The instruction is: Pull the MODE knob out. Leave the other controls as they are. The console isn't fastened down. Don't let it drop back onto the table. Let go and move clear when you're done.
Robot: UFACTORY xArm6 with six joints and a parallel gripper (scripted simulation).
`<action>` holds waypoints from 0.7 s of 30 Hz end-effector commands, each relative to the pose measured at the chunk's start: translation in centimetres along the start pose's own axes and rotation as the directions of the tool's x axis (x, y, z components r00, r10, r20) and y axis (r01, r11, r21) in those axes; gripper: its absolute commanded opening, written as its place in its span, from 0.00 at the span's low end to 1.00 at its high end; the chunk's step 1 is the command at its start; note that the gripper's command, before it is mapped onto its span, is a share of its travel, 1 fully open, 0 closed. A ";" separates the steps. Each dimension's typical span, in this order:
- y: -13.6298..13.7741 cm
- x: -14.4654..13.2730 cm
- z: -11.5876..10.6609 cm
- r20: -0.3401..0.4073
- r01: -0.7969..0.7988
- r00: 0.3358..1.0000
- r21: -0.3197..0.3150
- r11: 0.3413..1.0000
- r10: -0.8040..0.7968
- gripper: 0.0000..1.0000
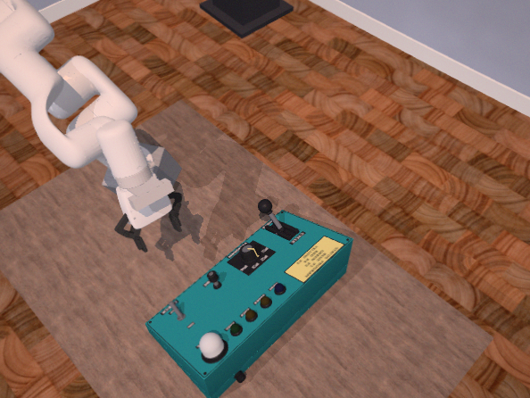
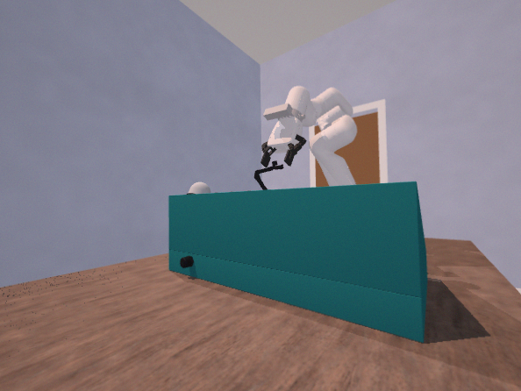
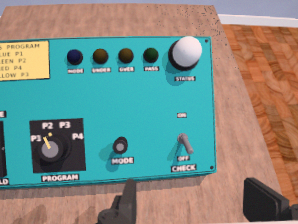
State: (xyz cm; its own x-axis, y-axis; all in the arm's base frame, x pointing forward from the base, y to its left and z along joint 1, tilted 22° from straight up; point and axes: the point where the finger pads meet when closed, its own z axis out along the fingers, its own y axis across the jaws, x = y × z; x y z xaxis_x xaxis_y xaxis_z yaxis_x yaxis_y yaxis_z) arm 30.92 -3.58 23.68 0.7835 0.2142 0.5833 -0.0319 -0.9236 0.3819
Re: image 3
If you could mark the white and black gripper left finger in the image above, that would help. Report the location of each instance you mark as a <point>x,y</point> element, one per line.
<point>126,205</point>

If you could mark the teal console housing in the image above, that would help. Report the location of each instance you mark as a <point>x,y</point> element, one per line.
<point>142,93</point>

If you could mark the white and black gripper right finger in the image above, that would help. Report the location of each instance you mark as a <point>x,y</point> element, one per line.
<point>263,204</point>

